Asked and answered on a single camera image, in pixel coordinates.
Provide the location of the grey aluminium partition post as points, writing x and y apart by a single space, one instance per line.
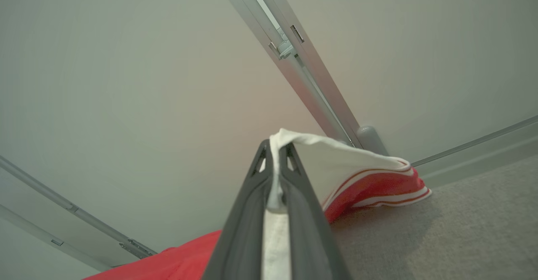
75 212
302 74

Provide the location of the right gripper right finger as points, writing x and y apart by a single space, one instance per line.
309 229

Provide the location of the grey cylindrical post cap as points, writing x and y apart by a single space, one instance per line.
372 141

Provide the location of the red jersey with striped trim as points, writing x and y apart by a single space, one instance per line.
370 183

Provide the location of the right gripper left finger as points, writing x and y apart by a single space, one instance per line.
241 229

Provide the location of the dark grey floor rail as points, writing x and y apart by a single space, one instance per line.
475 141

